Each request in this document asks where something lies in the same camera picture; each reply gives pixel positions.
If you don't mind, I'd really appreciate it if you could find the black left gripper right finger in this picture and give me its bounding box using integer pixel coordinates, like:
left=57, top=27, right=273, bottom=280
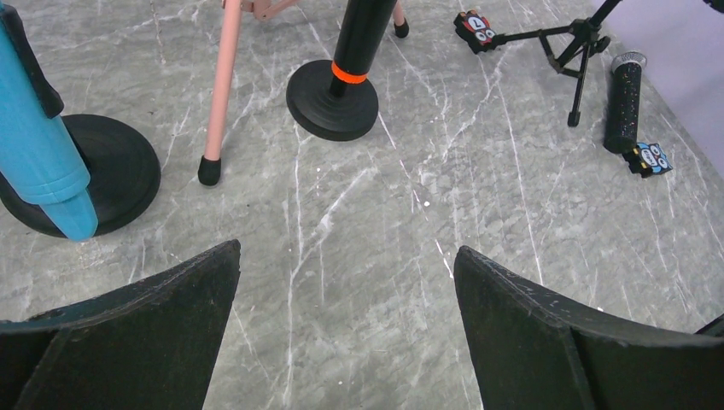
left=453, top=246, right=723, bottom=409

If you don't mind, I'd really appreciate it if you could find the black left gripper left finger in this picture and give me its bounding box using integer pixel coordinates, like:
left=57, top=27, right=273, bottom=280
left=1, top=239, right=241, bottom=409

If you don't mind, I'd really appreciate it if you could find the small black mic stand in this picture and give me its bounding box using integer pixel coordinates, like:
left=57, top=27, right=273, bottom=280
left=0, top=3, right=162, bottom=239

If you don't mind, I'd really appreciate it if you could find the blue microphone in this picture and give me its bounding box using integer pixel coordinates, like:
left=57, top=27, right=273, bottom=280
left=1, top=29, right=98, bottom=241

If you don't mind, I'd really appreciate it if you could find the black round-base mic stand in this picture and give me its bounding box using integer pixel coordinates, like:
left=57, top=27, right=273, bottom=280
left=286, top=60, right=379, bottom=142

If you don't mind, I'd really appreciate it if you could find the black shock mount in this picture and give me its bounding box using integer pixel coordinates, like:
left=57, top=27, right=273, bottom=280
left=485, top=0, right=622, bottom=127

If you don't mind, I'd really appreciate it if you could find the pink music stand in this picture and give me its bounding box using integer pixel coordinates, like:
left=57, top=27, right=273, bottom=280
left=197, top=1, right=409, bottom=186

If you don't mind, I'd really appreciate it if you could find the blue owl block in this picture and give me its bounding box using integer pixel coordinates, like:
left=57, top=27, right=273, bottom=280
left=622, top=142, right=674, bottom=179

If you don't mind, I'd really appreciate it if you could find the red owl block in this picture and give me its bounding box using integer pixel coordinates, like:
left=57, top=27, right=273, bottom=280
left=453, top=9, right=496, bottom=54

